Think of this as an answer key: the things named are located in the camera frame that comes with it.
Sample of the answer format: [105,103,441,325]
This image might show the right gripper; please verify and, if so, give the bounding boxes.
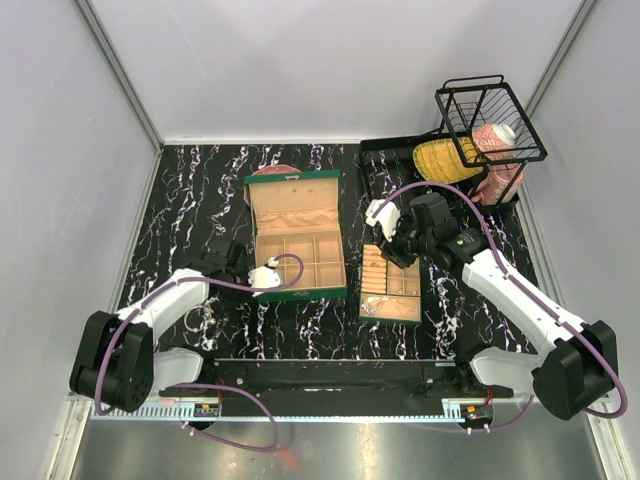
[374,215,435,270]

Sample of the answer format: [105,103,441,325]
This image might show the pearl bangle bracelet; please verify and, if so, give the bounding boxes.
[184,305,217,335]

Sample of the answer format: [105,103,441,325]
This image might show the silver crystal necklace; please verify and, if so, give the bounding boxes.
[362,294,404,319]

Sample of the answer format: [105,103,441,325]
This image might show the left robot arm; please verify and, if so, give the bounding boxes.
[69,238,248,415]

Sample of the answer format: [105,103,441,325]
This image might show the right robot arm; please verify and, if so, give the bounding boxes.
[366,193,619,420]

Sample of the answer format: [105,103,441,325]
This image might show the green jewelry tray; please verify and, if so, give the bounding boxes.
[359,243,422,325]

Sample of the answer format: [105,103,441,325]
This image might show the green jewelry box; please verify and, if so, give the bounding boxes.
[244,170,347,303]

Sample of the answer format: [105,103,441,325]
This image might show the yellow woven plate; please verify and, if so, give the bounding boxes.
[412,138,483,184]

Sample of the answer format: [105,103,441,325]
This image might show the pink patterned cup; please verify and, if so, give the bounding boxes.
[469,164,524,206]

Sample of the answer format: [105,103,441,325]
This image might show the pink dotted dish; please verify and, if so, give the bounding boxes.
[252,164,300,176]

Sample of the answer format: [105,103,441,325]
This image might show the pink patterned bowl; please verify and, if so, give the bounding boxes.
[472,123,516,163]

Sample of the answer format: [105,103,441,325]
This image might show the black dish rack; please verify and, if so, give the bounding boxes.
[359,74,548,214]

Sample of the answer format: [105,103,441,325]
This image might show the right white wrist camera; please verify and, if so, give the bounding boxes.
[365,199,400,241]

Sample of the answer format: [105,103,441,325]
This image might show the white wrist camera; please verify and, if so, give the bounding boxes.
[248,257,284,297]
[365,199,400,241]

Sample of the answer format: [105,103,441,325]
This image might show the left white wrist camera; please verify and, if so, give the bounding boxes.
[248,257,284,297]

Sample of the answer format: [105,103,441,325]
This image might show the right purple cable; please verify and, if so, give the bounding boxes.
[377,180,629,434]

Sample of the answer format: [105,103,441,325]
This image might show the purple cable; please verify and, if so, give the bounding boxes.
[377,180,629,434]
[93,253,305,452]

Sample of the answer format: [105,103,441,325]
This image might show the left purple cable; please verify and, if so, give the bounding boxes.
[93,253,305,452]

